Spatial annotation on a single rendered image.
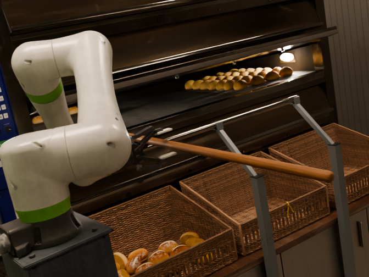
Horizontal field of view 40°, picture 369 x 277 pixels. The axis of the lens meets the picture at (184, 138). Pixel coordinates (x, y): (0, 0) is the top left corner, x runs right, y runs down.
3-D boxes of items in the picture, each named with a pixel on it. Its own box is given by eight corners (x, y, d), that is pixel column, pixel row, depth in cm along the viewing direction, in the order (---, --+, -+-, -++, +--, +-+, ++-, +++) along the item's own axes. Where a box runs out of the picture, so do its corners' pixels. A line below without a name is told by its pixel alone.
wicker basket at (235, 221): (186, 231, 267) (176, 181, 261) (267, 195, 295) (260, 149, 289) (244, 258, 226) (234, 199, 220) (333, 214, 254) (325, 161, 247)
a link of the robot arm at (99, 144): (129, 138, 111) (106, 17, 150) (54, 154, 109) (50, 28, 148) (139, 179, 120) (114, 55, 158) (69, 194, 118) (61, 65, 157)
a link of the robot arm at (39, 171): (82, 212, 115) (62, 131, 111) (12, 228, 114) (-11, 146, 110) (85, 195, 128) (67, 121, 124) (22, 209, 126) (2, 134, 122)
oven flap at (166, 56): (27, 97, 218) (10, 53, 219) (319, 27, 307) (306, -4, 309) (28, 93, 214) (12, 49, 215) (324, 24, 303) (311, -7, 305)
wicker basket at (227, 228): (80, 278, 236) (66, 223, 230) (180, 233, 265) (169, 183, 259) (129, 318, 196) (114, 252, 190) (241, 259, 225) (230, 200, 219)
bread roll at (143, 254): (146, 244, 240) (151, 251, 237) (145, 255, 244) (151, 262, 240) (126, 251, 236) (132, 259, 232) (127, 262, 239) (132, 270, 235)
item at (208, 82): (182, 89, 348) (180, 81, 347) (236, 75, 372) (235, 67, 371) (239, 90, 298) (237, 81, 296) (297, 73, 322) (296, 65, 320)
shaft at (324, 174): (336, 181, 130) (335, 170, 129) (329, 184, 129) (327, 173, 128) (80, 128, 273) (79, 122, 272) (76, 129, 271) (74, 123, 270)
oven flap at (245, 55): (39, 109, 206) (28, 115, 224) (338, 33, 296) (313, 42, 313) (37, 103, 206) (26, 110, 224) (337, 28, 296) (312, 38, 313)
